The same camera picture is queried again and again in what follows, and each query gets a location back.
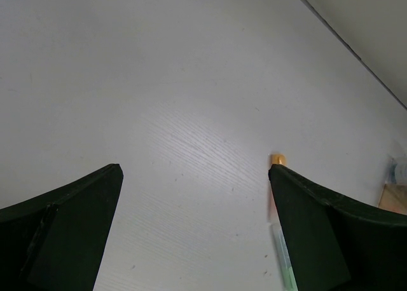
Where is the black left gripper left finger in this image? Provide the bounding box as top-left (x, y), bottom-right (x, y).
top-left (1, 164), bottom-right (123, 290)

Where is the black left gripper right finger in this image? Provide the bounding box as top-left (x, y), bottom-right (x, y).
top-left (268, 164), bottom-right (406, 290)

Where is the green-capped clear highlighter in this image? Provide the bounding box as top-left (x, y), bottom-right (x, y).
top-left (271, 223), bottom-right (298, 291)

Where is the thin pink pen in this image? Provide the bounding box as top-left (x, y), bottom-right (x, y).
top-left (268, 189), bottom-right (278, 224)

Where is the blue round putty jar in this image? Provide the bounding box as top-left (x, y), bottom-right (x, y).
top-left (389, 161), bottom-right (407, 185)

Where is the yellow-capped pink highlighter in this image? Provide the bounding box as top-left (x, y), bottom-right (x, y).
top-left (270, 154), bottom-right (287, 166)

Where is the tiered acrylic organizer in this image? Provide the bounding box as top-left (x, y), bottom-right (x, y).
top-left (378, 141), bottom-right (406, 215)

